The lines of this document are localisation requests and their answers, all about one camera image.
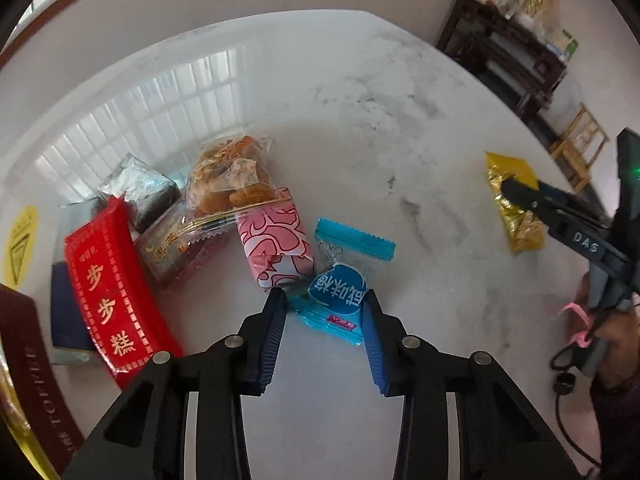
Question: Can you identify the person's dark clothing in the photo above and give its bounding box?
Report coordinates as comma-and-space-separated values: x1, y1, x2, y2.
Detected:
590, 375, 640, 480

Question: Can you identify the navy blue snack packet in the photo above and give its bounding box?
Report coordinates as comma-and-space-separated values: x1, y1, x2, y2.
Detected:
50, 261, 96, 351

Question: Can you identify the pink ribbon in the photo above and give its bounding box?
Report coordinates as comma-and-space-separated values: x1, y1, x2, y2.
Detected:
557, 302, 597, 348

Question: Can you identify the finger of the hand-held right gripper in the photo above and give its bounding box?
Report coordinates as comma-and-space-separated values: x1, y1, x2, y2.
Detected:
501, 176, 633, 272
537, 182, 614, 236

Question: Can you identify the silver foil snack packet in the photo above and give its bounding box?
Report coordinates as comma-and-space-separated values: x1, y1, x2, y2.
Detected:
97, 152, 181, 233

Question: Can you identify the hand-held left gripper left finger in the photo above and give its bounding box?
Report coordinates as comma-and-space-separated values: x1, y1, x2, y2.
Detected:
60, 287, 288, 480

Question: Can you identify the red and gold tin box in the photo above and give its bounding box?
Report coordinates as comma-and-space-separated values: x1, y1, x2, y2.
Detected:
0, 284, 86, 480

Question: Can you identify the dark brown cake packet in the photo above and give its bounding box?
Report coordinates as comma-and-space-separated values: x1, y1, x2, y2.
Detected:
135, 200, 241, 289

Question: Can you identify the pink patterned snack packet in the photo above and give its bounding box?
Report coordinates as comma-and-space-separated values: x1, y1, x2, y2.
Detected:
235, 187, 313, 293

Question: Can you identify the pale teal snack packet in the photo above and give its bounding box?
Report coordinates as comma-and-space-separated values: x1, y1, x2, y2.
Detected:
52, 347, 108, 367

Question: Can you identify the person's right hand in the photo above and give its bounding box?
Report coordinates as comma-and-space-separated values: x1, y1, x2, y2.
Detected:
575, 280, 640, 391

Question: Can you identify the clear bag of fried twists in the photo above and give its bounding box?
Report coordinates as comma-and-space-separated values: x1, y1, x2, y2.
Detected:
186, 134, 278, 222

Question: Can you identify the green and white box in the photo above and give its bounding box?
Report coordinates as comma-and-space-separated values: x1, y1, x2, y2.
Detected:
555, 27, 581, 66

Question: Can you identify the dark wooden cabinet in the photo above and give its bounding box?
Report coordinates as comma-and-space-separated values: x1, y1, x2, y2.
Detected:
436, 0, 568, 126

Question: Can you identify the gold foil snack packet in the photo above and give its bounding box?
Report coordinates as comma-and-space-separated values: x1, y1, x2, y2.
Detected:
484, 151, 548, 253

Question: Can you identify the red snack packet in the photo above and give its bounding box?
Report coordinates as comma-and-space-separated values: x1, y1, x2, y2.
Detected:
64, 195, 185, 391

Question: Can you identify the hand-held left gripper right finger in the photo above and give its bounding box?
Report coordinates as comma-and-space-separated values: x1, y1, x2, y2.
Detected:
361, 289, 583, 480

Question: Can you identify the round yellow sticker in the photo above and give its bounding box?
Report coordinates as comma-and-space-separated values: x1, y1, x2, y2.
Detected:
4, 205, 40, 288

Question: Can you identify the wooden chair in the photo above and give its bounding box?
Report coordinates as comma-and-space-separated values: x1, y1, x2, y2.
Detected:
549, 102, 611, 193

